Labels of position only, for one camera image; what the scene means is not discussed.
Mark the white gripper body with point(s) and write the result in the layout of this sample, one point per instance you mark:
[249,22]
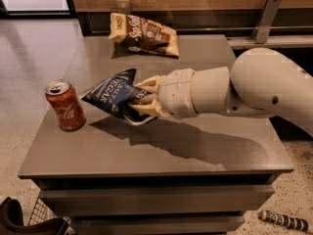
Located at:
[176,93]

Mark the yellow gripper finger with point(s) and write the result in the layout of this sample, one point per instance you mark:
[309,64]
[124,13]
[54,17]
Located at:
[151,84]
[149,105]

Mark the blue chip bag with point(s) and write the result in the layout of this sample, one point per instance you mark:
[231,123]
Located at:
[114,94]

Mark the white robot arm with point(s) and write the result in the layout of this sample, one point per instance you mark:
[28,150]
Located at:
[261,83]

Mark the brown chip bag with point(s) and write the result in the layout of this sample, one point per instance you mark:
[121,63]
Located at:
[140,34]

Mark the red coke can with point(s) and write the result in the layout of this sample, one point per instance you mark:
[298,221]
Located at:
[62,97]

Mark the grey drawer cabinet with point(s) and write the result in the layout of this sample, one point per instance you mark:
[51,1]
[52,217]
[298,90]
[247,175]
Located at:
[195,176]

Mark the black white patterned tube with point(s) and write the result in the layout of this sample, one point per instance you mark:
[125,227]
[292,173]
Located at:
[285,221]

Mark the dark brown chair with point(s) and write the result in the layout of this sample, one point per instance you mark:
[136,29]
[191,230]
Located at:
[11,221]

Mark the left metal bracket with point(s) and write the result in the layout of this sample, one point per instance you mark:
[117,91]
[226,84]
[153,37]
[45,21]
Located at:
[123,6]

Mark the metal bracket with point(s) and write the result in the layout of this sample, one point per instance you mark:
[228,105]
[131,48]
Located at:
[261,32]
[123,6]

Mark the right metal bracket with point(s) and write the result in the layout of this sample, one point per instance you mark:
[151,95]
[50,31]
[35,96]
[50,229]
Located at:
[261,32]

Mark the white wire basket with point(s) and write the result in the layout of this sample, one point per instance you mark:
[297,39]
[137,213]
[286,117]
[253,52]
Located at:
[40,213]

